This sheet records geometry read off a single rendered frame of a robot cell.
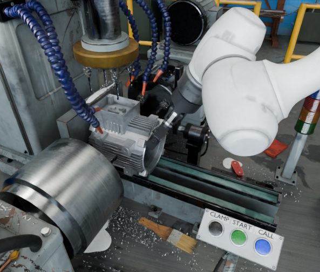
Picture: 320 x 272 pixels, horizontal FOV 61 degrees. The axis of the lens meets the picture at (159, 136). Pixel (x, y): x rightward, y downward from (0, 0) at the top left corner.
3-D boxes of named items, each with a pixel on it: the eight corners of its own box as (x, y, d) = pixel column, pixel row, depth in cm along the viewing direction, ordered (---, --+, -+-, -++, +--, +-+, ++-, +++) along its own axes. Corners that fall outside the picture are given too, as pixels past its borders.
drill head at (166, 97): (118, 133, 113) (112, 77, 98) (161, 90, 143) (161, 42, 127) (174, 150, 104) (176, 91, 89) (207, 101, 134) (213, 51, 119)
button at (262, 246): (252, 251, 58) (253, 251, 56) (257, 236, 58) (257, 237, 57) (267, 257, 57) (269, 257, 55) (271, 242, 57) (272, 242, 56)
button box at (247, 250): (197, 238, 65) (195, 238, 60) (207, 209, 67) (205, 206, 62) (273, 269, 59) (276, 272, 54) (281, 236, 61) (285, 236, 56)
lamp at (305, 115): (298, 121, 92) (302, 109, 89) (299, 112, 96) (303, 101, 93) (317, 125, 90) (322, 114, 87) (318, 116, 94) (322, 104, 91)
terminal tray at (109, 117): (93, 126, 90) (89, 107, 85) (111, 110, 97) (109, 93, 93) (124, 136, 85) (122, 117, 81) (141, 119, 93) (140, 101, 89)
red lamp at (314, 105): (302, 109, 89) (306, 97, 86) (303, 101, 93) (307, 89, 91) (322, 114, 87) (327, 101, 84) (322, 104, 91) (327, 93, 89)
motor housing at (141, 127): (92, 168, 96) (82, 123, 84) (121, 138, 109) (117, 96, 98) (141, 187, 89) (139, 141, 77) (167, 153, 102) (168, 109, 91)
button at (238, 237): (229, 241, 59) (229, 242, 58) (233, 228, 60) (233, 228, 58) (243, 247, 58) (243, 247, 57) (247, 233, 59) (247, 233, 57)
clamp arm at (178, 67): (170, 133, 100) (172, 67, 84) (174, 129, 102) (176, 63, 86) (179, 136, 98) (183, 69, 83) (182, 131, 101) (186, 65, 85)
